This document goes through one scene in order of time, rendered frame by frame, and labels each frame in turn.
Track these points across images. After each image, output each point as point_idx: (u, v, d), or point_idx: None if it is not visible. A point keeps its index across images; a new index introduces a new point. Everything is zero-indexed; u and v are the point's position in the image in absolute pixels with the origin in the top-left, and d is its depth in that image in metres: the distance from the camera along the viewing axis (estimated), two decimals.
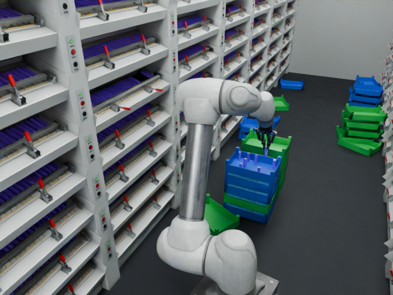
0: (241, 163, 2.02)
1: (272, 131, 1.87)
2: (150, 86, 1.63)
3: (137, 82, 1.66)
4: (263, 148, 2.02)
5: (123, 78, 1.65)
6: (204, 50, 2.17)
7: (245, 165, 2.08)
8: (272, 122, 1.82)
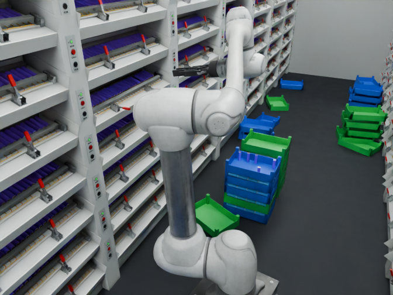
0: (145, 78, 1.71)
1: (204, 69, 1.47)
2: (150, 86, 1.63)
3: (137, 82, 1.66)
4: (177, 68, 1.60)
5: (123, 78, 1.65)
6: (204, 50, 2.17)
7: (135, 75, 1.70)
8: (217, 71, 1.45)
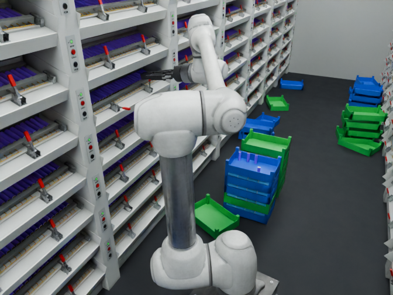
0: None
1: None
2: (147, 86, 1.64)
3: (135, 81, 1.66)
4: (142, 79, 1.62)
5: None
6: None
7: (133, 74, 1.70)
8: None
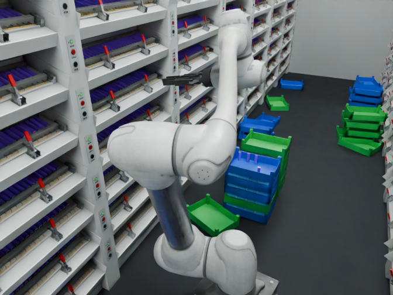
0: (142, 76, 1.71)
1: None
2: (147, 86, 1.64)
3: (135, 81, 1.66)
4: (164, 85, 1.42)
5: None
6: (204, 50, 2.17)
7: (133, 74, 1.70)
8: None
